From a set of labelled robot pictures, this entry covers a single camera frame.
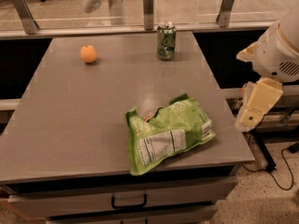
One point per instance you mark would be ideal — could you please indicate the middle metal rail bracket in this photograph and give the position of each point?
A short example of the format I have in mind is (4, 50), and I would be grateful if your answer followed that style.
(148, 7)

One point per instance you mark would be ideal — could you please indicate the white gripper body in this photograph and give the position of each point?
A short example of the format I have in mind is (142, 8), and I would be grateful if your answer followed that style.
(273, 54)

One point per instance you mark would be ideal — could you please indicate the green soda can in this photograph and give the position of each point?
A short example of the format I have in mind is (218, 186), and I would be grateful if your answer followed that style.
(166, 40)

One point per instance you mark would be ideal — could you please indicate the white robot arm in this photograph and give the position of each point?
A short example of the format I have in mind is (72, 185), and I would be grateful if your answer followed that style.
(275, 57)

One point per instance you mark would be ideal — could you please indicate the black stand leg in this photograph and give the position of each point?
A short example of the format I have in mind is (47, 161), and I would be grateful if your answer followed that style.
(271, 165)

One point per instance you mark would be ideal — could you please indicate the green rice chip bag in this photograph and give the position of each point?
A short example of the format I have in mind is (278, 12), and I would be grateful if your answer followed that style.
(174, 129)

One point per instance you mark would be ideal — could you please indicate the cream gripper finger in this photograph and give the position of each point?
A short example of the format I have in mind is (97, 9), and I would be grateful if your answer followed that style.
(258, 99)
(247, 54)

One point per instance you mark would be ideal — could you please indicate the upper drawer with black handle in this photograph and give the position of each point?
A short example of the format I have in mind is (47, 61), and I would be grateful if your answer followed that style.
(114, 198)

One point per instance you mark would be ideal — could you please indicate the right metal rail bracket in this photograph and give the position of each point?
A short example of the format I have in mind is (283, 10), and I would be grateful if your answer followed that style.
(224, 15)

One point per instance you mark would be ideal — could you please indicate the lower drawer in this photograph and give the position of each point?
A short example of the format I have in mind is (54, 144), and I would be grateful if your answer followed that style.
(180, 215)

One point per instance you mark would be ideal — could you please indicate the metal rail bracket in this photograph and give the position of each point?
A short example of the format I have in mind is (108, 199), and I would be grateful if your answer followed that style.
(224, 15)
(148, 7)
(29, 25)

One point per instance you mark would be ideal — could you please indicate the left metal rail bracket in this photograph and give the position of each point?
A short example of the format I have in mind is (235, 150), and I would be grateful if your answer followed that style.
(29, 25)

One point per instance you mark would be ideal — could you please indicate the orange fruit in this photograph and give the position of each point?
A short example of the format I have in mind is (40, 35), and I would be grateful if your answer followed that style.
(88, 54)

